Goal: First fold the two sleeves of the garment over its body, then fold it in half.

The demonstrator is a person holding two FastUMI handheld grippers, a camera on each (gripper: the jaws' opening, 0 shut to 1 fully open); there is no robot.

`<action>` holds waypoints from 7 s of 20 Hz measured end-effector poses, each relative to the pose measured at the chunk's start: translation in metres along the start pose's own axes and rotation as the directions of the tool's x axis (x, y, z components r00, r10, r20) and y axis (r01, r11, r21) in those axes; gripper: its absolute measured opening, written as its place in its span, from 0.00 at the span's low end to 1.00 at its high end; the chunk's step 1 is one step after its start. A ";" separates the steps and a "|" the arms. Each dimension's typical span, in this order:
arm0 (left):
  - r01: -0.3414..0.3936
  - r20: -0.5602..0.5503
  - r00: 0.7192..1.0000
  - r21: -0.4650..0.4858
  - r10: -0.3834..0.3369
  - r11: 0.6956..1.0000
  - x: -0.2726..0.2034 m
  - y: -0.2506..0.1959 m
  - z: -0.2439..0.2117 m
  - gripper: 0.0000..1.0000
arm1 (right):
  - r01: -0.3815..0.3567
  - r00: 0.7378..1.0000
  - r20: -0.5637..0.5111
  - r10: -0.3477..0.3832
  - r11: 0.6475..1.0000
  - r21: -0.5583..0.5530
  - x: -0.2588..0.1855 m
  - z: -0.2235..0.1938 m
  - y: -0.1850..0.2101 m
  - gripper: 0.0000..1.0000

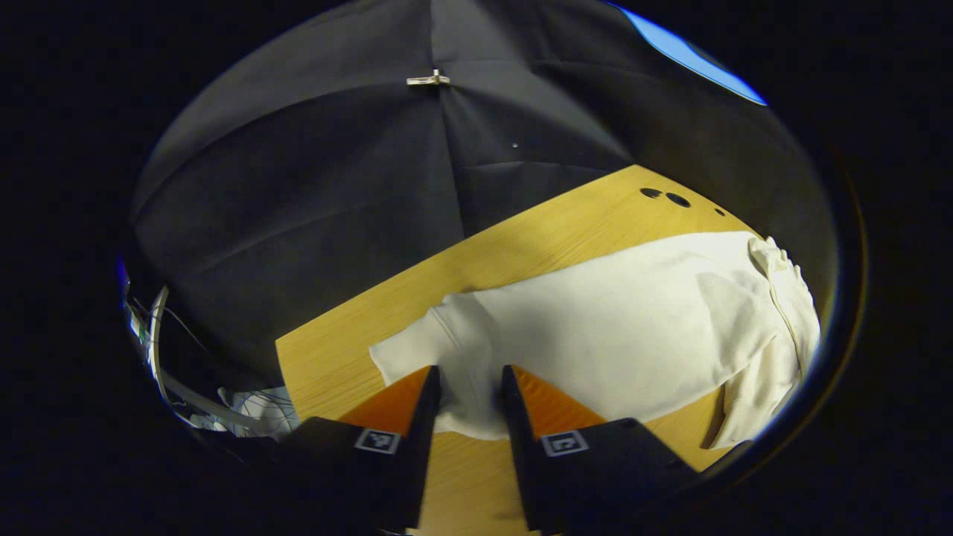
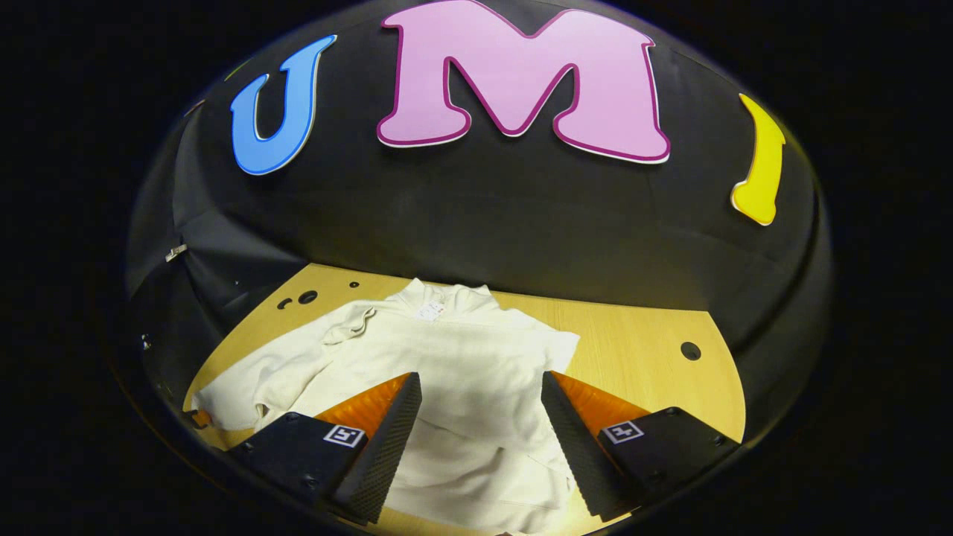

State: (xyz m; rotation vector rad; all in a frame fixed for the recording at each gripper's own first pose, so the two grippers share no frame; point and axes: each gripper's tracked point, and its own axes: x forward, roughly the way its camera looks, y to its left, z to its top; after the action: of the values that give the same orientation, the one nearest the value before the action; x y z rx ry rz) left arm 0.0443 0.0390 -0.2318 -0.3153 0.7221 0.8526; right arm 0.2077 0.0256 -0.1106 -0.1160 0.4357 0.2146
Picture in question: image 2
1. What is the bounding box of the black backdrop cloth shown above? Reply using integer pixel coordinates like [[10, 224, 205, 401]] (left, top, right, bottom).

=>
[[123, 0, 835, 440]]

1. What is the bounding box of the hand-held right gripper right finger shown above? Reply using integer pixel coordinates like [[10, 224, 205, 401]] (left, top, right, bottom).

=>
[[541, 371, 742, 522]]

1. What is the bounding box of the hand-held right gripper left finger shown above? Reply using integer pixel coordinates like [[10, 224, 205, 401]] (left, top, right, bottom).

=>
[[227, 372, 423, 526]]

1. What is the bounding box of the white sweatshirt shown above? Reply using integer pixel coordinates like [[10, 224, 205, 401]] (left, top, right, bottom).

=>
[[190, 278, 581, 535]]

